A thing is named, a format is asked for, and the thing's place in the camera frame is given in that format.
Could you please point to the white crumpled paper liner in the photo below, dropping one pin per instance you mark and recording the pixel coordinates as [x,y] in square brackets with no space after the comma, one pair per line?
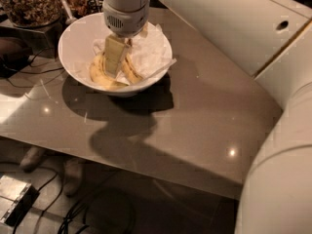
[148,54]

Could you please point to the glass jar of nuts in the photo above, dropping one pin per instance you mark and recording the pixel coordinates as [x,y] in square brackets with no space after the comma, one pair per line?
[31,13]

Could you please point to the grey slipper foot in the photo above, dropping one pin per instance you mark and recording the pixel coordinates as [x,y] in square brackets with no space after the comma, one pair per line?
[73,175]
[32,159]

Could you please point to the white ceramic bowl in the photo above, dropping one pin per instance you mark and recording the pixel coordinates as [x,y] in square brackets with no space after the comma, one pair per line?
[76,53]

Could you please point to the white handled spoon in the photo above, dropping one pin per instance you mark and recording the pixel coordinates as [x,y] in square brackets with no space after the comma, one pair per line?
[70,18]

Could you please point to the yellow banana bunch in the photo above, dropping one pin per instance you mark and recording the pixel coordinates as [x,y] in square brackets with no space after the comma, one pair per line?
[98,75]

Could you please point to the dark tray with utensils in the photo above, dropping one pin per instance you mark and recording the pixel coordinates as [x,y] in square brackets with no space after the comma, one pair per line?
[84,2]

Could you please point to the silver metal box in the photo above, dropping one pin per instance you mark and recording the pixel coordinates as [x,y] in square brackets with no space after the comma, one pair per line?
[15,199]

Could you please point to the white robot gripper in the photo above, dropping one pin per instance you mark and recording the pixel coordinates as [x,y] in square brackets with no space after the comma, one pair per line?
[127,20]

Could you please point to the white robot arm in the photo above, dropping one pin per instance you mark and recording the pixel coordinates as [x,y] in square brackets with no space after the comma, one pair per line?
[271,41]

